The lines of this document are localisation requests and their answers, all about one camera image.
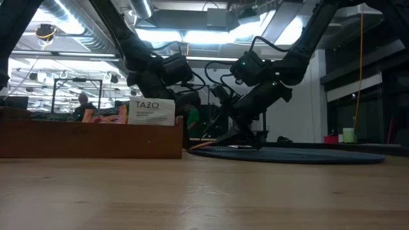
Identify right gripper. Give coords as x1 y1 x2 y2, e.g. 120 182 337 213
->
209 79 293 151

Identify white orange Tazo tea packet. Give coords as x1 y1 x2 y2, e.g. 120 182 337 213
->
127 96 176 127

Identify plain orange tea packet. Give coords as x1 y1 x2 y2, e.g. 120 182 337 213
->
189 141 215 151

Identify wooden tea organiser box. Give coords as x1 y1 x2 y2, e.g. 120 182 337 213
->
0 107 185 160

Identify dark green tea packet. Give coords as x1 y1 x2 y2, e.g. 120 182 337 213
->
30 111 77 123

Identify dark round woven mat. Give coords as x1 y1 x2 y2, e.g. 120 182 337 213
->
187 145 386 165

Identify person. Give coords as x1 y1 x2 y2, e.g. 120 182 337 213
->
187 103 201 139
73 92 97 121

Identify grey ceiling box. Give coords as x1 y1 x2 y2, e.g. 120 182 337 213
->
206 8 229 29

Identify long ceiling light bar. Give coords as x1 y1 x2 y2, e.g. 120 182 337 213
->
9 49 240 63

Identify pale green cup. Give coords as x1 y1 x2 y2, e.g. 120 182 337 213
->
342 127 355 144

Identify red stick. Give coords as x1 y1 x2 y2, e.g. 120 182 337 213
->
387 114 394 144

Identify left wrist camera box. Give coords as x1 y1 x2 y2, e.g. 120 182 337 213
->
162 52 194 87

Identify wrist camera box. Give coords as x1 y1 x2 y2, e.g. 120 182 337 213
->
162 52 194 87
229 50 266 87

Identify black camera cable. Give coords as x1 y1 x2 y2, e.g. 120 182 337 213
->
203 35 290 98
174 70 207 95

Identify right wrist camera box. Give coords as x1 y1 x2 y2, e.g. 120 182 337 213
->
229 50 266 87

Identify black camera stand frame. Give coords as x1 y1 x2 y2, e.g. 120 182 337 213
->
50 78 104 113

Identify yellow ceiling cable reel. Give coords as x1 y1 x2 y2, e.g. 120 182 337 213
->
35 23 58 42

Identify yellow hanging cable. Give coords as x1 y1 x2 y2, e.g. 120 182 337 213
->
353 6 365 128

